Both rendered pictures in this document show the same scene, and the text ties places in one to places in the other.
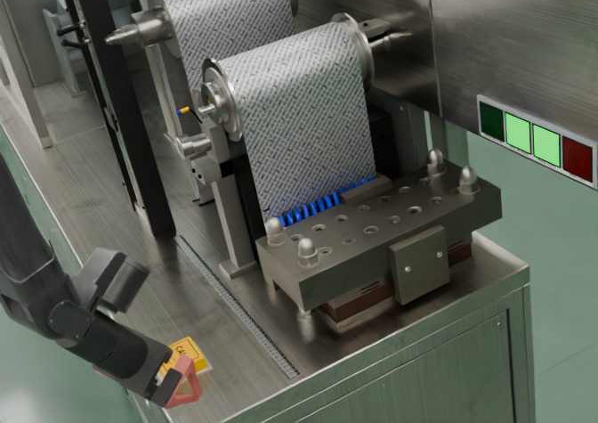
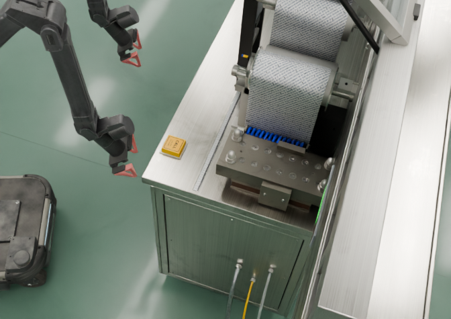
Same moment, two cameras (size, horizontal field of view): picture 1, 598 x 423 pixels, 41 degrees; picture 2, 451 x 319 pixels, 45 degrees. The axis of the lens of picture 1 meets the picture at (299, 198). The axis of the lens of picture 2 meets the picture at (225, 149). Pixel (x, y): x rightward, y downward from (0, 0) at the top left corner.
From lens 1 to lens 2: 100 cm
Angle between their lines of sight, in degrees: 36
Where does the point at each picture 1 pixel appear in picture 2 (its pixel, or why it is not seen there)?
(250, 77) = (264, 72)
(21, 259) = (76, 111)
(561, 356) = not seen: hidden behind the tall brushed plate
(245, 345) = (198, 160)
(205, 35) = (288, 25)
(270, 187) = (253, 115)
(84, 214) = (231, 36)
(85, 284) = (105, 124)
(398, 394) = (237, 226)
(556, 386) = not seen: hidden behind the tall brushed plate
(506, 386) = (292, 260)
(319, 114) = (290, 106)
